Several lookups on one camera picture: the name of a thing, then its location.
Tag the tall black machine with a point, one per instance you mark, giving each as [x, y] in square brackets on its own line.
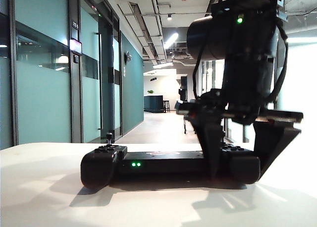
[183, 85]

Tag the black door card reader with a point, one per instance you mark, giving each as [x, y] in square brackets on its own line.
[76, 59]

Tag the door number sign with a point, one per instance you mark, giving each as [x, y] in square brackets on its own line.
[75, 25]

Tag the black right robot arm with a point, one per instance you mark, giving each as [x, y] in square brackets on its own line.
[242, 43]

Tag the long linear ceiling light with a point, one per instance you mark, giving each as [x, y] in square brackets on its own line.
[163, 65]
[171, 40]

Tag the dark green counter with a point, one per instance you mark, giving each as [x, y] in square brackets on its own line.
[153, 104]

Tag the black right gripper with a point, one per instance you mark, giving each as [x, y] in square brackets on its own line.
[213, 108]

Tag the black remote control with joysticks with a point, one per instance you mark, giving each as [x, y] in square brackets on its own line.
[161, 166]

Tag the ceiling spot lamp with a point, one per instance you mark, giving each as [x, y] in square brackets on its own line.
[169, 17]

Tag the room display panel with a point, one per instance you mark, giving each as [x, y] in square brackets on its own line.
[75, 46]

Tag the dark wooden bar stool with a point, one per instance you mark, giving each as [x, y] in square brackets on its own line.
[166, 106]

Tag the round wall ornament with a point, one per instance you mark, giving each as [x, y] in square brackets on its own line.
[127, 57]

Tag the small green potted plant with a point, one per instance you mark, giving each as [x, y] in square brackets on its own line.
[150, 91]

